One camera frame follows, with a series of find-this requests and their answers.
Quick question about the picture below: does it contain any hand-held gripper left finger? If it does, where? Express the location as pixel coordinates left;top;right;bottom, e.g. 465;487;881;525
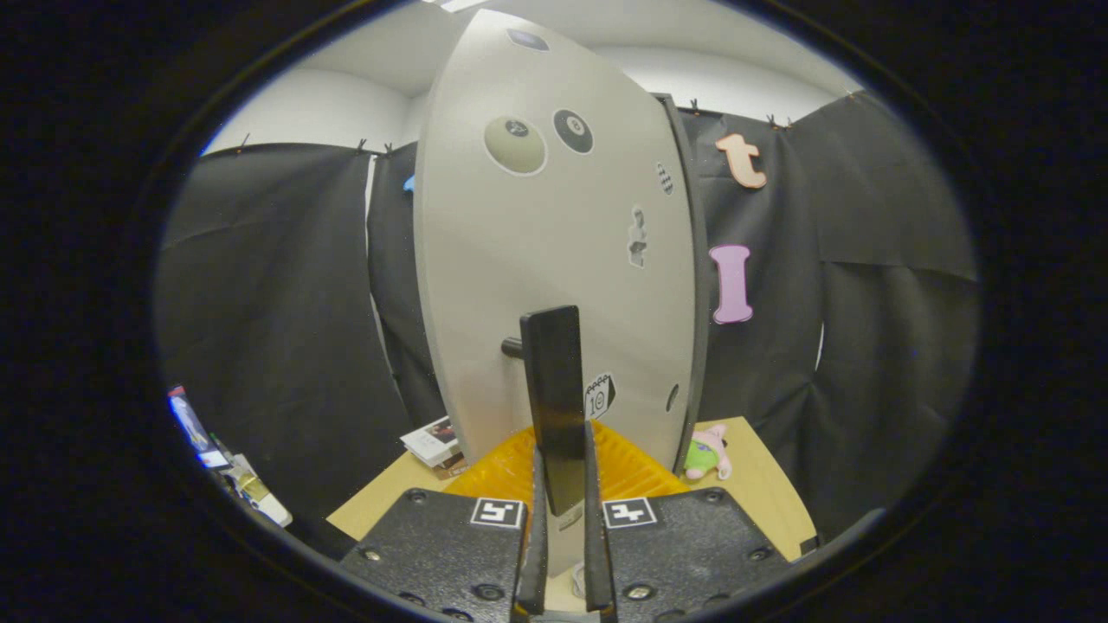
338;424;551;623

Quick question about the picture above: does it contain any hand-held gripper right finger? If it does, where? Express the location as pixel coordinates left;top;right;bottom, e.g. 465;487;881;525
582;421;802;623

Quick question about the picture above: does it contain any black door handle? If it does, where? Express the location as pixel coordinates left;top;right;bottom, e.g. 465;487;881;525
501;305;589;518

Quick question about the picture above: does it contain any beige shoe cabinet door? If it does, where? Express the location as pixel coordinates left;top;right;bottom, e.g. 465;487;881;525
413;9;699;598

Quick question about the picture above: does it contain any grey shoe cabinet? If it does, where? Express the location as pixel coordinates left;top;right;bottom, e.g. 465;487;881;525
654;92;713;475

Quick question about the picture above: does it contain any green pink plush toy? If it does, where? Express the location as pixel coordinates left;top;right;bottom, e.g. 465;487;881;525
682;422;733;482

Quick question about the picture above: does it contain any white book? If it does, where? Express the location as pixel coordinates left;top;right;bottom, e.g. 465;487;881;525
400;416;461;469

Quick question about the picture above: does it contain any white box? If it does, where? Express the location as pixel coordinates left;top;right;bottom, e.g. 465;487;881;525
216;453;294;530

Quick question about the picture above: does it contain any black backdrop cloth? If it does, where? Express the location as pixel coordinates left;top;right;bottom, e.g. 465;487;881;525
156;91;983;559

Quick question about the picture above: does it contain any colourful packet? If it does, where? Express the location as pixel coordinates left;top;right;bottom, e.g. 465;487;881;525
168;385;231;472

